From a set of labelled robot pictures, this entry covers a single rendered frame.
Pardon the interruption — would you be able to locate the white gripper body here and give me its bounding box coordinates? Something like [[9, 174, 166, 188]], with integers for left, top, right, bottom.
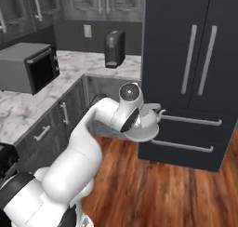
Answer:
[[140, 102, 167, 124]]

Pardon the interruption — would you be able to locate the black stove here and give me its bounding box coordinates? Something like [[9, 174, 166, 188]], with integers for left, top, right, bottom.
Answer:
[[0, 142, 20, 181]]

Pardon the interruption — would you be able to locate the dark navy fridge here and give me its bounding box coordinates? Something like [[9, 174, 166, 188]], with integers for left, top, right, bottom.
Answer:
[[138, 0, 238, 173]]

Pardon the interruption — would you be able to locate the black coffee machine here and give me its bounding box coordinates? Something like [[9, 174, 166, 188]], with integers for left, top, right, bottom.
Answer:
[[104, 30, 126, 70]]

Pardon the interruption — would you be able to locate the grey lower cupboard door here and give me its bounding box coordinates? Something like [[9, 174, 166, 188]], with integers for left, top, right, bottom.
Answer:
[[50, 80, 86, 139]]

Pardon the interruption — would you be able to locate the grey upper cupboard run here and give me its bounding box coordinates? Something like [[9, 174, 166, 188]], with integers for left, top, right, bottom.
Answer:
[[59, 0, 147, 23], [0, 0, 61, 45]]

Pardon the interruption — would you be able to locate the grey drawer front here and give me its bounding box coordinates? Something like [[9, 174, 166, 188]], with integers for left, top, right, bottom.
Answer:
[[21, 112, 54, 153]]

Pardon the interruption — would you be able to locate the silver fridge drawer handle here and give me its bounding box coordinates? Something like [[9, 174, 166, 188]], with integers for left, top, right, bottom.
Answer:
[[151, 139, 215, 154], [161, 113, 223, 127]]

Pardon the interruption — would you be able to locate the long silver fridge door handle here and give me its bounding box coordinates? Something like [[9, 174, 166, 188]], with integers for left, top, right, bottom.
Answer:
[[197, 24, 218, 97], [180, 24, 198, 96]]

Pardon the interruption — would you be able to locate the silver cupboard door handle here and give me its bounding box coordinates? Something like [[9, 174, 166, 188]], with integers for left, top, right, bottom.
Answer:
[[59, 101, 70, 126]]

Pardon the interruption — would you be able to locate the white wall outlet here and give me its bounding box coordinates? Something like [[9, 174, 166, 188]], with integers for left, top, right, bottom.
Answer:
[[83, 23, 93, 39]]

